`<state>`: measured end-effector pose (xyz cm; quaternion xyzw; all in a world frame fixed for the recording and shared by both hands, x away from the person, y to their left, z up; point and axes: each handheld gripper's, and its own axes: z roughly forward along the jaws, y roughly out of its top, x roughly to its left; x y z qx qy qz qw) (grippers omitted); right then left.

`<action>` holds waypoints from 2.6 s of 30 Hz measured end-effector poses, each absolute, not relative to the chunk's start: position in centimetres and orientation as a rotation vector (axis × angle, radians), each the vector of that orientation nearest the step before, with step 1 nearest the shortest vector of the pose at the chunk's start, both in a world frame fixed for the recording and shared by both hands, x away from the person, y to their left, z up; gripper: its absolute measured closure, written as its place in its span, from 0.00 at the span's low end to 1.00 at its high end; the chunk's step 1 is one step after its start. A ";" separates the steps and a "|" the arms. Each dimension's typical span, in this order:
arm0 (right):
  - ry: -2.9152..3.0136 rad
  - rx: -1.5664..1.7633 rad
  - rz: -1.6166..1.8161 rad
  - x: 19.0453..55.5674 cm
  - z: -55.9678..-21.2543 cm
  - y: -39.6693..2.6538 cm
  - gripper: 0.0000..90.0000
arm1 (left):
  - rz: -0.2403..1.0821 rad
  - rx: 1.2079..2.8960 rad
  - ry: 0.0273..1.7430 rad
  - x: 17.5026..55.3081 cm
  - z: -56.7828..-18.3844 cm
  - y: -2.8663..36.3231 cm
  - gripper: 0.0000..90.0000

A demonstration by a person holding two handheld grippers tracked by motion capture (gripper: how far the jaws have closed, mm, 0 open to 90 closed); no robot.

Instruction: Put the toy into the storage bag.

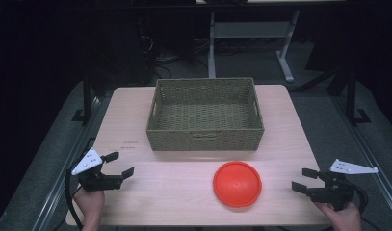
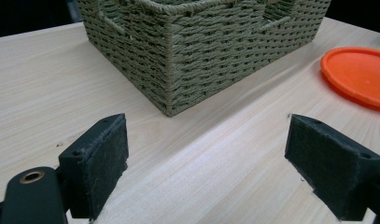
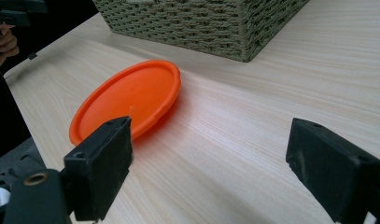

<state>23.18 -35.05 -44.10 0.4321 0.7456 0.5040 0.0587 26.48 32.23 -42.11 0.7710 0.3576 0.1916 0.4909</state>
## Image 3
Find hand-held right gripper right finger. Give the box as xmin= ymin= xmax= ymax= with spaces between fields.
xmin=285 ymin=117 xmax=380 ymax=224

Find green woven basket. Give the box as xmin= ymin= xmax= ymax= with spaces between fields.
xmin=92 ymin=0 xmax=311 ymax=63

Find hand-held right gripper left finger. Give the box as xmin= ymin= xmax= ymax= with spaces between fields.
xmin=63 ymin=116 xmax=134 ymax=222

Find orange plastic plate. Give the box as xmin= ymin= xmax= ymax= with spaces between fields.
xmin=68 ymin=59 xmax=182 ymax=147

